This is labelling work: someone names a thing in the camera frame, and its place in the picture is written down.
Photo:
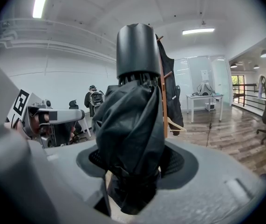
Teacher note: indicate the black umbrella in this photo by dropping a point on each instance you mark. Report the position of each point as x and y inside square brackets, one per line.
[128, 115]

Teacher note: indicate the white wall pipes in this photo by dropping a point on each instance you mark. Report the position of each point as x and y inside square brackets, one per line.
[53, 44]

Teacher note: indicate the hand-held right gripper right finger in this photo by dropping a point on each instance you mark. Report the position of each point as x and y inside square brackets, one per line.
[205, 195]

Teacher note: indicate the white table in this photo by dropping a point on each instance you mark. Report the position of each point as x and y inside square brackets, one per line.
[203, 96]

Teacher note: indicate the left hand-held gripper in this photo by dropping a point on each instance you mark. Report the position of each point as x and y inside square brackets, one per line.
[21, 104]

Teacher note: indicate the wooden coat stand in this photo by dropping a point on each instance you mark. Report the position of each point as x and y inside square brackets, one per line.
[164, 106]

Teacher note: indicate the black pendant lamp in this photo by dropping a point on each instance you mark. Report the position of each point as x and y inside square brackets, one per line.
[233, 65]
[265, 53]
[256, 66]

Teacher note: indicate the white paper sheet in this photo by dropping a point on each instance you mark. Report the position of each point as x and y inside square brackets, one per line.
[204, 75]

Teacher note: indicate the person's left hand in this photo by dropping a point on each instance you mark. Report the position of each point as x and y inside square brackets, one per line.
[35, 125]

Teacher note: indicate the black chair headrest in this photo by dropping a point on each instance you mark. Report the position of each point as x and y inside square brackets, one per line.
[73, 104]

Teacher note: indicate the wooden clothes hanger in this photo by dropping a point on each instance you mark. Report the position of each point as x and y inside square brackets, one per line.
[177, 126]

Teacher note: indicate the long ceiling light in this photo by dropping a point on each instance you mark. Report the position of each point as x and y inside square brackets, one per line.
[40, 1]
[198, 31]

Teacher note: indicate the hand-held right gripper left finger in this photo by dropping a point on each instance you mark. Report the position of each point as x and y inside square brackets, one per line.
[30, 183]

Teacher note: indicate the small white box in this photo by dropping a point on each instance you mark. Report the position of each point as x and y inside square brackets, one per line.
[210, 106]

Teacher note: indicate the pale hanging cloth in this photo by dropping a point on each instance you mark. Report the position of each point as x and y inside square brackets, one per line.
[260, 90]

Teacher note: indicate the frosted glass partition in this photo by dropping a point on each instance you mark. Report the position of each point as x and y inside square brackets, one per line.
[193, 76]

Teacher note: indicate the black metal railing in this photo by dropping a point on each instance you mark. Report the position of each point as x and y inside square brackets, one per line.
[244, 85]

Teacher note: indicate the black coat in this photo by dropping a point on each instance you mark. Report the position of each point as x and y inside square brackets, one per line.
[172, 97]

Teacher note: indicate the wooden framed window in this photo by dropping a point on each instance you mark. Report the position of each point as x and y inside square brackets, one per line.
[237, 85]

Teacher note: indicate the small ceiling fixture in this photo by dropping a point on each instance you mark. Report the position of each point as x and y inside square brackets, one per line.
[203, 23]

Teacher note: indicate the grey white device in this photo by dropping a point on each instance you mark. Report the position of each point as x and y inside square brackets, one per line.
[205, 88]

